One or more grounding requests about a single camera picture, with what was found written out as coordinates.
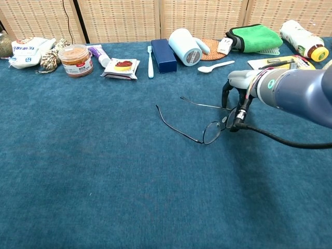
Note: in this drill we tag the white cake snack packet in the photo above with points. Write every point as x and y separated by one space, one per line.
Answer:
122 68

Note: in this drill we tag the pale green scrub brush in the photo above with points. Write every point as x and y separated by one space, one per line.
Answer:
269 52

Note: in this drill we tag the folded green towel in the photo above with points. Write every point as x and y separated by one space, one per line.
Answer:
256 37

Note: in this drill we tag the white printed powder bag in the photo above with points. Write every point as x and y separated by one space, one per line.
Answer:
27 52

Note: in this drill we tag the light blue toothbrush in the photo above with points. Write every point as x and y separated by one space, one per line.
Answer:
150 67

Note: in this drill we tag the round woven brown coaster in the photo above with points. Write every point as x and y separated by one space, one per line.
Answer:
213 50

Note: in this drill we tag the dark blue rectangular box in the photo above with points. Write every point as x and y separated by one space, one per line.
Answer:
163 55

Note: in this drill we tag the beige upturned bowl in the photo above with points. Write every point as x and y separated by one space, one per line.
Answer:
329 65

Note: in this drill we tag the plastic jar brown powder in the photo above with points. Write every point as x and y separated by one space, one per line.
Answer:
76 62

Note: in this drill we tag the blue carpet table cloth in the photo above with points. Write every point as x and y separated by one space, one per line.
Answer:
103 168

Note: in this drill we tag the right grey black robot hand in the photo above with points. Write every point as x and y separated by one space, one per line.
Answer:
241 79

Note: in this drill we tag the white bottle yellow cap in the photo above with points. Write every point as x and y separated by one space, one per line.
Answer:
298 39

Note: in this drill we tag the purple white toothpaste tube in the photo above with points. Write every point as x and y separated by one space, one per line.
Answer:
99 53

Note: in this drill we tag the light blue mug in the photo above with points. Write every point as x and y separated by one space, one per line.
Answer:
184 45

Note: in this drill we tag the small white box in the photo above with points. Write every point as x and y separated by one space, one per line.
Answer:
223 46

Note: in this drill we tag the bamboo folding screen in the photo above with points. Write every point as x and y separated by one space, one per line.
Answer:
119 20

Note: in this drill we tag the razor in yellow blister pack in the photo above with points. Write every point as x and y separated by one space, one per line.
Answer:
285 60

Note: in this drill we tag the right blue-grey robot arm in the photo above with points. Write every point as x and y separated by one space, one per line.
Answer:
295 90

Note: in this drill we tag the black tripod pole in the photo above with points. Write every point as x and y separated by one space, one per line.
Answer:
81 22

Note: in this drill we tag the white plastic spoon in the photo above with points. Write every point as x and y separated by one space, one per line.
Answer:
205 69

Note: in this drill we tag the black thin-frame eyeglasses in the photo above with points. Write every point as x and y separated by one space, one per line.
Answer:
211 132

